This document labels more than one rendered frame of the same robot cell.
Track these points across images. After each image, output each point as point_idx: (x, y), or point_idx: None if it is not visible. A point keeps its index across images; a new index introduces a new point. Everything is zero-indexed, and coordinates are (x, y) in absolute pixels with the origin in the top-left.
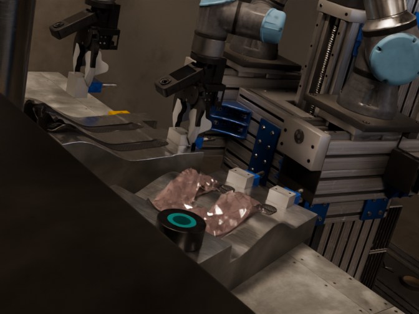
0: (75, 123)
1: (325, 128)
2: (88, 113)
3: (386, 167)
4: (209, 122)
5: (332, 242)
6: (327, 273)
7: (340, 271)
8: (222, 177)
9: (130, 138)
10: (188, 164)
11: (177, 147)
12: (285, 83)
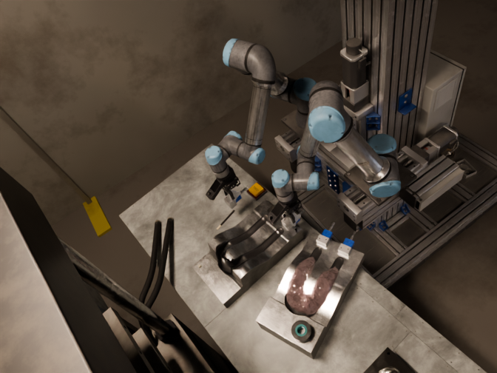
0: (239, 236)
1: (359, 191)
2: (238, 187)
3: (399, 192)
4: (299, 214)
5: None
6: (373, 290)
7: (379, 286)
8: (314, 240)
9: (265, 234)
10: (296, 237)
11: (288, 232)
12: None
